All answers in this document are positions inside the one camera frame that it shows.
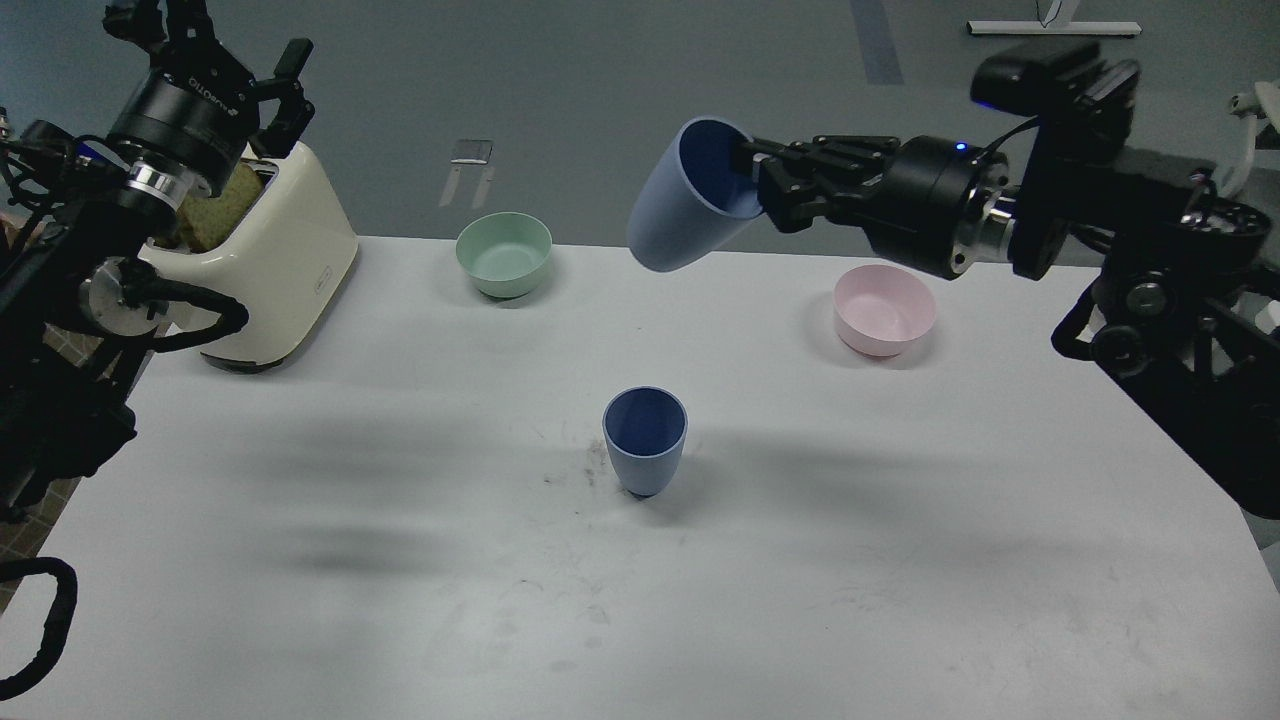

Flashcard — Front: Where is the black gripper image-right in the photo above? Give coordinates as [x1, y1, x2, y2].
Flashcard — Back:
[740, 135, 1011, 281]

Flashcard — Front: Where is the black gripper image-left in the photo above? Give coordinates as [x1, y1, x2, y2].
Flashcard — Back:
[102, 1, 315, 196]

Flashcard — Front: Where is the blue cup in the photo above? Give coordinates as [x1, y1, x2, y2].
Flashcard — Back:
[602, 386, 690, 498]
[626, 117, 763, 273]

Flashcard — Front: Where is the pink bowl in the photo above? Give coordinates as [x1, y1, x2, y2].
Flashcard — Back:
[832, 265, 937, 357]

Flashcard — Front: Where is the toast slice front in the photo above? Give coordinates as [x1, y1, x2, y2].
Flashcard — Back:
[177, 161, 265, 254]

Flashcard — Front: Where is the cream toaster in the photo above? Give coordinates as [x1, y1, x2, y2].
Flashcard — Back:
[140, 142, 358, 374]

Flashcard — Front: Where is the white stand base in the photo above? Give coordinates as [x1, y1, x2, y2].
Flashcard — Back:
[965, 1, 1143, 38]

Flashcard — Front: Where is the green bowl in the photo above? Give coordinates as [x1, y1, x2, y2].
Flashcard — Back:
[454, 211, 553, 300]

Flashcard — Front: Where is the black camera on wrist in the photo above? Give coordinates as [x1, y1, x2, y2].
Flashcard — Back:
[969, 36, 1143, 142]

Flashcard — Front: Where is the white metal frame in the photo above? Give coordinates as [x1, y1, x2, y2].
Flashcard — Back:
[1217, 79, 1279, 199]

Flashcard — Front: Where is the black cable image-left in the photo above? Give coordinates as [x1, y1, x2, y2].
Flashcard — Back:
[1, 557, 79, 701]

